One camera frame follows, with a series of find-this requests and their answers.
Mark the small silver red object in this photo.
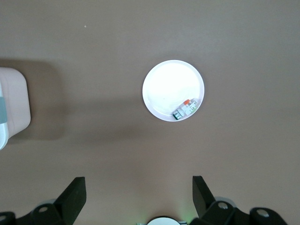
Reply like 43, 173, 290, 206
172, 98, 200, 120

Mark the brown table mat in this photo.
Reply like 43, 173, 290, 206
0, 0, 300, 225

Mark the white lidded storage box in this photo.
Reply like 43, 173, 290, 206
0, 67, 32, 150

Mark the pink round plate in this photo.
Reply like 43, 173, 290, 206
142, 60, 205, 122

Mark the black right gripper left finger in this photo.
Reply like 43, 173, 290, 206
30, 177, 88, 225

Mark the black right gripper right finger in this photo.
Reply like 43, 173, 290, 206
189, 175, 250, 225

